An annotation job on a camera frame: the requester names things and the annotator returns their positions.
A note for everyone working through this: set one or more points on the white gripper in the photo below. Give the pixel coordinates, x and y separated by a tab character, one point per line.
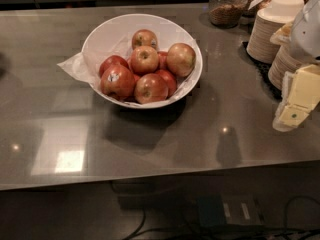
306	37

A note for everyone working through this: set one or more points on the red-yellow apple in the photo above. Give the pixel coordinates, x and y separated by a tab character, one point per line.
181	59

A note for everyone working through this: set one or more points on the front-right red apple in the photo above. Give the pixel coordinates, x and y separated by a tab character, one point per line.
170	79

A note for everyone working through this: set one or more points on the hidden middle red apple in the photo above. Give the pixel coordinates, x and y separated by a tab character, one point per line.
162	55

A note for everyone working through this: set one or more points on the front centre red apple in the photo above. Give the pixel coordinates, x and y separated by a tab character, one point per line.
151	88

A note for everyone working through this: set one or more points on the centre top red apple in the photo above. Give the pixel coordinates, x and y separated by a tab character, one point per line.
144	59

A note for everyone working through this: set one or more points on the back apple with sticker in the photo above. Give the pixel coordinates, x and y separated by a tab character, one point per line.
144	37

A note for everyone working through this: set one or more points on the white ceramic bowl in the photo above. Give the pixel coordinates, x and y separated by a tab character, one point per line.
114	37

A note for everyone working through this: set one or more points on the front-left apple with sticker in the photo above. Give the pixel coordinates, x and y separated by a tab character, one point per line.
117	82

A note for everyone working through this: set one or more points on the left dark red apple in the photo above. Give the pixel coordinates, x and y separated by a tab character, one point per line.
112	60

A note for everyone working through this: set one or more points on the front stack paper plates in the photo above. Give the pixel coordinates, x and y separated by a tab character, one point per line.
282	63

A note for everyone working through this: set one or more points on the stack paper plates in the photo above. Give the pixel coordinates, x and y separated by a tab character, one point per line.
259	46
282	63

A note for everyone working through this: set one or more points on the black mat under plates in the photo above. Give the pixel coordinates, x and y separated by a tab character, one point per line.
263	70

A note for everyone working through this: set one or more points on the rear stack paper plates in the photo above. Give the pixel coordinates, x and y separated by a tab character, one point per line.
259	46

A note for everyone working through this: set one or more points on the stack of white bowls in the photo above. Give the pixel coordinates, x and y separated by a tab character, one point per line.
281	11

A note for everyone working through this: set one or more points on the glass jar with cereal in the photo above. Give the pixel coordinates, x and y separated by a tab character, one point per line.
226	13

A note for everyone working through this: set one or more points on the dark box under table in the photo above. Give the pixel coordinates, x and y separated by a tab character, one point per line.
229	212

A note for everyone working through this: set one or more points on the white paper liner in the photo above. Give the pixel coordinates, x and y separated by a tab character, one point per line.
84	67

